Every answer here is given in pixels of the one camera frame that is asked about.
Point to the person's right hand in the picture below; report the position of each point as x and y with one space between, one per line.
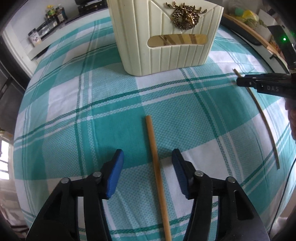
290 107

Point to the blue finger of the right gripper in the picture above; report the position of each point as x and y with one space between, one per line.
247 82
269 76

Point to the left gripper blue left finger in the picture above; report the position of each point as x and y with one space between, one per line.
58 218

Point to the yellow green bag bundle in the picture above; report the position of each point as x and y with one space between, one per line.
248 17

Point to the black gas stove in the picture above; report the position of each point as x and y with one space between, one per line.
88 6

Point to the spice jar white label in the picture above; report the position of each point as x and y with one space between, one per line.
34 37

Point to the teal white plaid tablecloth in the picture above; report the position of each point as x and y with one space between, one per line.
81 106

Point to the cream ribbed utensil holder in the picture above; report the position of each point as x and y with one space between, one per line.
157 36

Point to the wooden chopstick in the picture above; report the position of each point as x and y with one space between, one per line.
262 139
158 177

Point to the wooden cutting board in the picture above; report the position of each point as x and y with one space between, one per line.
263 41

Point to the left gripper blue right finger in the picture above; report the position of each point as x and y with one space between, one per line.
237 217

